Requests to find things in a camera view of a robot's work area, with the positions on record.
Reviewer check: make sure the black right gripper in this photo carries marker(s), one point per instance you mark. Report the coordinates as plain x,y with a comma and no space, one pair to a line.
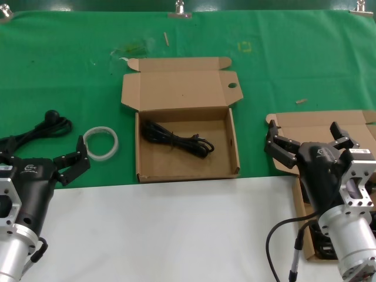
320,176

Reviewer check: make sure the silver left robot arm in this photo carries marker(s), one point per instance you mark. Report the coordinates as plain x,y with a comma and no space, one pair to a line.
11,255

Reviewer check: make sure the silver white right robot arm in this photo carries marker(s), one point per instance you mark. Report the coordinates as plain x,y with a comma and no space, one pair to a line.
346,235

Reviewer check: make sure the short wooden chip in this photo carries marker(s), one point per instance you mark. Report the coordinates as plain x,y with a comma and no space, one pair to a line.
301,101

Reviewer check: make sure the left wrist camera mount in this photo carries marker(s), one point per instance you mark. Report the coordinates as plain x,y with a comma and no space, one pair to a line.
6,188

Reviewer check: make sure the black power adapter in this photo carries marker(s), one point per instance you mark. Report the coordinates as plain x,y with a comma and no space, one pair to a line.
324,246

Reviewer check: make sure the thin wooden stick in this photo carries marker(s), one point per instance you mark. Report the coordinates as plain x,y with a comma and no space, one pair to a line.
166,38

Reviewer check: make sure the open brown cardboard box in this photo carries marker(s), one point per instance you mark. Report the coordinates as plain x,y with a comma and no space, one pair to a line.
308,123

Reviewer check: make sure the clear plastic scrap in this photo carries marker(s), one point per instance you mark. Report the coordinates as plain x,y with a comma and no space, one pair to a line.
132,47

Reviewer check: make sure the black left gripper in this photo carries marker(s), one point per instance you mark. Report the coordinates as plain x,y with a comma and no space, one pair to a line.
35,188

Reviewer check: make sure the translucent tape roll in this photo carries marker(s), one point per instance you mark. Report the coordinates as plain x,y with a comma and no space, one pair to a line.
100,157

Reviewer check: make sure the cardboard box with holed flap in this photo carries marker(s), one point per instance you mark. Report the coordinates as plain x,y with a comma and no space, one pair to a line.
182,88

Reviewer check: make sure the green table cloth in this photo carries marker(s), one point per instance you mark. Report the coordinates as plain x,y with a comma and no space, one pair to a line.
58,73

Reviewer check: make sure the silver binder clip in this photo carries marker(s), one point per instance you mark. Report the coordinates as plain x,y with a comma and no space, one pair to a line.
5,14
179,13
361,10

